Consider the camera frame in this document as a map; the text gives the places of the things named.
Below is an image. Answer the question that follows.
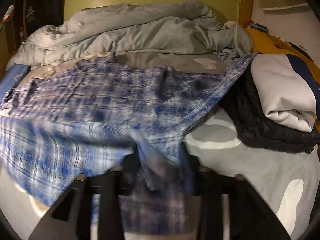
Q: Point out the grey crumpled duvet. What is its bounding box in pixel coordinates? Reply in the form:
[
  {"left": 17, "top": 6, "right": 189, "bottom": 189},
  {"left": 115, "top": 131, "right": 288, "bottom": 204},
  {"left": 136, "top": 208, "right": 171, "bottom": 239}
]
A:
[{"left": 6, "top": 1, "right": 253, "bottom": 70}]

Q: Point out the blue plaid flannel shirt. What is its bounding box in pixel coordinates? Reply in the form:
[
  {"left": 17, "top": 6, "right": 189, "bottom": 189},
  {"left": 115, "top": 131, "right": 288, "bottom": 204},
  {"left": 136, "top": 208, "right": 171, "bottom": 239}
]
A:
[{"left": 0, "top": 52, "right": 258, "bottom": 233}]

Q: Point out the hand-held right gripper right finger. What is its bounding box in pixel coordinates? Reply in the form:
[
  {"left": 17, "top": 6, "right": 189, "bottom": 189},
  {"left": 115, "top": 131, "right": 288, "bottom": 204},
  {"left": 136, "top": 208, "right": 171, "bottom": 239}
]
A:
[{"left": 180, "top": 148, "right": 292, "bottom": 240}]

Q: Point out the white and navy folded garment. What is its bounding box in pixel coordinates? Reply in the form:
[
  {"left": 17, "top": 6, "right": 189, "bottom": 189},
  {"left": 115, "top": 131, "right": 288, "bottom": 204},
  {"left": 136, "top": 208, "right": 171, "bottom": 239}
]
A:
[{"left": 250, "top": 52, "right": 320, "bottom": 133}]

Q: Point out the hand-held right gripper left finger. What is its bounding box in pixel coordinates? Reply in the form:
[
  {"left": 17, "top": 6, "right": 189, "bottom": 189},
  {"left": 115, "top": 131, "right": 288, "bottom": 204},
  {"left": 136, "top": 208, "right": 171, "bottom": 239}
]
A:
[{"left": 29, "top": 166, "right": 135, "bottom": 240}]

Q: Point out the dark printed box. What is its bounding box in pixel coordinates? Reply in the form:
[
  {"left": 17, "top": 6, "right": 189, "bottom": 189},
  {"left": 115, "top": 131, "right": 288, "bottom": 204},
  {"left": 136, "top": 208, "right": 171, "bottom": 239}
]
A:
[{"left": 10, "top": 0, "right": 66, "bottom": 50}]

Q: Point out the yellow cloth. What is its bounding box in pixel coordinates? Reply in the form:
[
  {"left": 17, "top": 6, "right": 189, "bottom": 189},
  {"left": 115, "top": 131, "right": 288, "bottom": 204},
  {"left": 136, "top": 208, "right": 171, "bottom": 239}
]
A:
[{"left": 244, "top": 26, "right": 320, "bottom": 80}]

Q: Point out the black puffer jacket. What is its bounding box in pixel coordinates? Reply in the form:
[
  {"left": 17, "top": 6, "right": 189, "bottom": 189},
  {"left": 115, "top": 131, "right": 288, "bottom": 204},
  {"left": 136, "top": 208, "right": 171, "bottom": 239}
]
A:
[{"left": 220, "top": 65, "right": 319, "bottom": 154}]

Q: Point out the blue quilted mat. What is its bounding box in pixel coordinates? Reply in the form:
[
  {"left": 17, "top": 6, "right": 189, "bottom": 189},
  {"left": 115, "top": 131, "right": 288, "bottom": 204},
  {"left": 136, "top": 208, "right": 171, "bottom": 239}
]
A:
[{"left": 0, "top": 64, "right": 30, "bottom": 98}]

